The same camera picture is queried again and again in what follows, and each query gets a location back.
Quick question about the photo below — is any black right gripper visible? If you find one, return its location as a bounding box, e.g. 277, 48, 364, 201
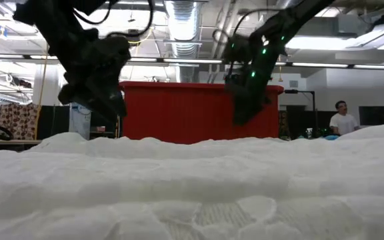
225, 66, 273, 127

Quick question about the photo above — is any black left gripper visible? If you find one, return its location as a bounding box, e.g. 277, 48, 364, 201
57, 33, 132, 123

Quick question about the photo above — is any red plastic laundry basket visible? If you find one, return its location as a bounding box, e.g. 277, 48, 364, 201
118, 81, 285, 145

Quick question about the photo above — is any white lace garment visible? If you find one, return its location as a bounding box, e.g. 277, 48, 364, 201
0, 121, 384, 240

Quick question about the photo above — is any black partition panel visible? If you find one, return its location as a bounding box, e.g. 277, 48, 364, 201
37, 105, 70, 141

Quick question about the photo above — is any black lamp stand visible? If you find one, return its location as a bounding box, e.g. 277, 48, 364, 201
283, 89, 316, 139

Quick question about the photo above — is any ceiling light strip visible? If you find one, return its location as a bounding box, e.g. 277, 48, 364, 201
275, 61, 384, 71
0, 52, 225, 65

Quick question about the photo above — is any brown patterned fabric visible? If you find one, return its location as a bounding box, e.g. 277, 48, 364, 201
0, 102, 39, 141

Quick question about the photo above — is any person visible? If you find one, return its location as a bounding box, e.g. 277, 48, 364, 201
329, 100, 361, 137

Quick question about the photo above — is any yellow cable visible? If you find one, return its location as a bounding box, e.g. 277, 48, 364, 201
34, 43, 49, 141

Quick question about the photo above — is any silver ceiling air duct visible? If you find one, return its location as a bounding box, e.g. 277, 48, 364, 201
164, 0, 202, 60

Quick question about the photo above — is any black wall screen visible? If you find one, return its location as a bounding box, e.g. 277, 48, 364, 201
358, 105, 384, 127

